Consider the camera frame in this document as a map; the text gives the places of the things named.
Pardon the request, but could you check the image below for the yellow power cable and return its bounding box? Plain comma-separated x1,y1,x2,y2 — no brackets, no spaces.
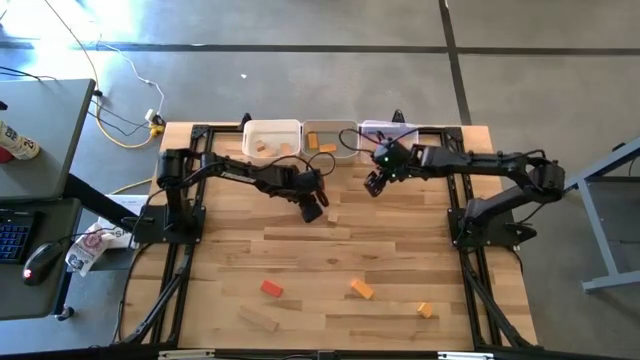
42,0,166,196

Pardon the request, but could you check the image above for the white strip bracket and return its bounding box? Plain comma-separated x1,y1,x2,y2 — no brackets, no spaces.
438,351,496,360
158,349,216,360

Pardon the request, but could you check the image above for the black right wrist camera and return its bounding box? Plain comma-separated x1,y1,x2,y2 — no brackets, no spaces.
372,140,402,170

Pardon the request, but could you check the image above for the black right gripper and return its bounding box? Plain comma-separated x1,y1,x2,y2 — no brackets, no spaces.
363,144,424,198

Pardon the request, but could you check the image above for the grey plastic bin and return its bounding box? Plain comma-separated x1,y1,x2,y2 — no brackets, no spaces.
301,118,361,165

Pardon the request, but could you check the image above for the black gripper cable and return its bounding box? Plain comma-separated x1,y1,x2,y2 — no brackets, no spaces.
264,151,338,177
338,127,421,156

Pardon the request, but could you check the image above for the red rectangular wooden block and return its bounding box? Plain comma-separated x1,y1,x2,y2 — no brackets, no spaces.
259,279,285,299

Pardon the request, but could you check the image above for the white printed snack bag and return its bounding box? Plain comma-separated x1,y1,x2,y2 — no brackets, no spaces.
64,223,117,278

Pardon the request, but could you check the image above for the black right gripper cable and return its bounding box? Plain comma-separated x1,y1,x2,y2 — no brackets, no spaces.
338,127,421,156

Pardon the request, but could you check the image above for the white plastic bin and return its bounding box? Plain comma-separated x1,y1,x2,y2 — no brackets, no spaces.
241,118,302,165

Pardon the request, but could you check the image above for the orange rectangular wooden block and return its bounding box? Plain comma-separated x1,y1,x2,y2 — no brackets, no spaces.
349,277,375,301

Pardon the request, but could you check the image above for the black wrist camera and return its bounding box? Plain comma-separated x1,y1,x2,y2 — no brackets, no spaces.
298,168,326,192
372,140,402,170

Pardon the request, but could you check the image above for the white printed drink bottle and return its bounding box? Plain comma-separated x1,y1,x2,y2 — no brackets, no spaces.
0,119,41,162

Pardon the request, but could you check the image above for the black computer mouse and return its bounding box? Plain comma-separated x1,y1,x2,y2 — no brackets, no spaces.
22,240,65,287

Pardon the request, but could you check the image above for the dark grey desk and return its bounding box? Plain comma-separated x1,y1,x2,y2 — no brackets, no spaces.
0,197,84,321

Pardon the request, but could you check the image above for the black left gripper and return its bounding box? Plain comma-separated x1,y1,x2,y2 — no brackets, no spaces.
292,172,331,224

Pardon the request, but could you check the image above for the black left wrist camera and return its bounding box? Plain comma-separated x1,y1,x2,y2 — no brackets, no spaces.
298,168,326,192

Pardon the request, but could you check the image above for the grey metal table frame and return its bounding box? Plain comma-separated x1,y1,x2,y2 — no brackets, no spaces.
551,135,640,294

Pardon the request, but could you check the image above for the black aluminium extrusion frame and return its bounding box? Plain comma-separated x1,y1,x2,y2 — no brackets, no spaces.
112,108,540,351

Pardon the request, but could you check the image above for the white cable with adapter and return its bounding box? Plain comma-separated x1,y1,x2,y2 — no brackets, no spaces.
97,42,166,124

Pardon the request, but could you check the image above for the clear plastic bin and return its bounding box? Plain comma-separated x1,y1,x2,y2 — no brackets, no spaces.
359,118,420,151

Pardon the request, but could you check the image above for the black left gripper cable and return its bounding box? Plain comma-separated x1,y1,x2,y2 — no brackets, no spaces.
264,151,338,177

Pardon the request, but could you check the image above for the white printed paper box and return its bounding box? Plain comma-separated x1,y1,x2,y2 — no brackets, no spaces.
97,193,151,251

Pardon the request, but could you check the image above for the black diagonal beam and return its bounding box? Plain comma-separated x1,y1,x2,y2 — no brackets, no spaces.
63,172,146,231

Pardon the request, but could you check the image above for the backlit black keyboard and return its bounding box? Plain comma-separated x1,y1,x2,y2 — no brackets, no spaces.
0,209,37,265

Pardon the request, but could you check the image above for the long natural wooden block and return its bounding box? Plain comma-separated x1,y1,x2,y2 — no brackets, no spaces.
238,303,280,334

